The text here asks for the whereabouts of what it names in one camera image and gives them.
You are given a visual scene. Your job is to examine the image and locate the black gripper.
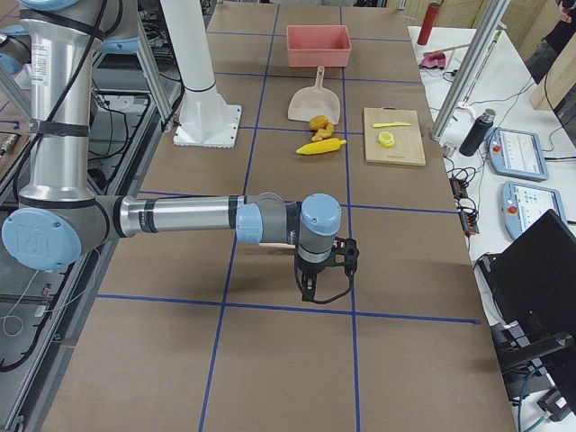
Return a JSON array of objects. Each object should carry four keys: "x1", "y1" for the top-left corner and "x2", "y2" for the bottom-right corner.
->
[{"x1": 294, "y1": 237, "x2": 360, "y2": 302}]

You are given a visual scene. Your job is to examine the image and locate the yellow toy corn cob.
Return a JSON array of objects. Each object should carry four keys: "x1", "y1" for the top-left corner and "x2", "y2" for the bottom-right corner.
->
[{"x1": 296, "y1": 138, "x2": 347, "y2": 156}]

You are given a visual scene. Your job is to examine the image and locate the tan toy ginger root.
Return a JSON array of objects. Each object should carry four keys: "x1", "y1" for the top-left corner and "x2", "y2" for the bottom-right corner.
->
[{"x1": 311, "y1": 122, "x2": 335, "y2": 142}]

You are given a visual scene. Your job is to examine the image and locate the beige plastic dustpan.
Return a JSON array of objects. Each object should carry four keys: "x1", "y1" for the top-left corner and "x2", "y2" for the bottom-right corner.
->
[{"x1": 287, "y1": 66, "x2": 340, "y2": 125}]

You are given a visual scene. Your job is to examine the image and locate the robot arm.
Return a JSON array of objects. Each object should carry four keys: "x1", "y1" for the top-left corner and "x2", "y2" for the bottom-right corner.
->
[{"x1": 1, "y1": 1, "x2": 359, "y2": 302}]

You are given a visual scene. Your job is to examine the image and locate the pink plastic bin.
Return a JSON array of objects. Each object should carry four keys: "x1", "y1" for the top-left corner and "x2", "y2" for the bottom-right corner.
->
[{"x1": 286, "y1": 25, "x2": 352, "y2": 68}]

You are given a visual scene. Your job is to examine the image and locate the yellow lemon slices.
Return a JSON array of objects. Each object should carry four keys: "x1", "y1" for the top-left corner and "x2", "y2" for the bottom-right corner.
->
[{"x1": 377, "y1": 131, "x2": 395, "y2": 148}]

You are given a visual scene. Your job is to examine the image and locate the bamboo cutting board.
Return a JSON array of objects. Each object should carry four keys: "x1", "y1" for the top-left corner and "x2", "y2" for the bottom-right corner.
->
[{"x1": 364, "y1": 107, "x2": 426, "y2": 167}]

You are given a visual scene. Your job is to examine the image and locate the yellow plastic knife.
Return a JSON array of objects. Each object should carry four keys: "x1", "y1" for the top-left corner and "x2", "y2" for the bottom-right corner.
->
[{"x1": 372, "y1": 121, "x2": 411, "y2": 129}]

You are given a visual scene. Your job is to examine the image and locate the black water bottle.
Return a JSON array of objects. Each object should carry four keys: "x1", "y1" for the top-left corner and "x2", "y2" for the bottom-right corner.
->
[{"x1": 459, "y1": 108, "x2": 496, "y2": 157}]

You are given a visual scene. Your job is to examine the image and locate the black laptop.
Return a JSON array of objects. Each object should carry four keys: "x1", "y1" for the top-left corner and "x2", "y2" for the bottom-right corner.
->
[{"x1": 476, "y1": 210, "x2": 575, "y2": 342}]

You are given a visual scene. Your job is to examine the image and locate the lower teach pendant tablet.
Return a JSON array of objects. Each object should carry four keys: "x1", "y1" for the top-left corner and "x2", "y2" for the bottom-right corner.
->
[{"x1": 501, "y1": 181, "x2": 567, "y2": 239}]

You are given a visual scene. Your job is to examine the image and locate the teach pendant tablet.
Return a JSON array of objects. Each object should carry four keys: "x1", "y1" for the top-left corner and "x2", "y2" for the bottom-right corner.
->
[
  {"x1": 488, "y1": 128, "x2": 549, "y2": 182},
  {"x1": 501, "y1": 181, "x2": 567, "y2": 239}
]

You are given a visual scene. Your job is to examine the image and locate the upper teach pendant tablet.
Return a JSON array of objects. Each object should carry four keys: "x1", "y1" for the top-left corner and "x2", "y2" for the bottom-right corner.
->
[{"x1": 488, "y1": 128, "x2": 549, "y2": 182}]

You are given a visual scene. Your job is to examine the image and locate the pink cloth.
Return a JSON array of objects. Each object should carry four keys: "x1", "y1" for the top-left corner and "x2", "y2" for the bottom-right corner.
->
[{"x1": 419, "y1": 52, "x2": 446, "y2": 70}]

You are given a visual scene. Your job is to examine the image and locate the red water bottle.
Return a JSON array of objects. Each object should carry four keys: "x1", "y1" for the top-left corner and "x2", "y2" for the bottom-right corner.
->
[{"x1": 417, "y1": 2, "x2": 441, "y2": 46}]

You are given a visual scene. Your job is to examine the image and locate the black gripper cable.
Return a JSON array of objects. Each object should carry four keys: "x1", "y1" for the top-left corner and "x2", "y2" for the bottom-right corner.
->
[{"x1": 294, "y1": 236, "x2": 361, "y2": 306}]

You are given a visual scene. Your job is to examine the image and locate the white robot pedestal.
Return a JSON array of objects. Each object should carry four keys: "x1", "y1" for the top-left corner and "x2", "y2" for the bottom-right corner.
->
[{"x1": 161, "y1": 0, "x2": 242, "y2": 149}]

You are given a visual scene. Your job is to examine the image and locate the aluminium frame post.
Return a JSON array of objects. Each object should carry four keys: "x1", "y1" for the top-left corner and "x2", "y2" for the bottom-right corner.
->
[{"x1": 430, "y1": 0, "x2": 511, "y2": 141}]

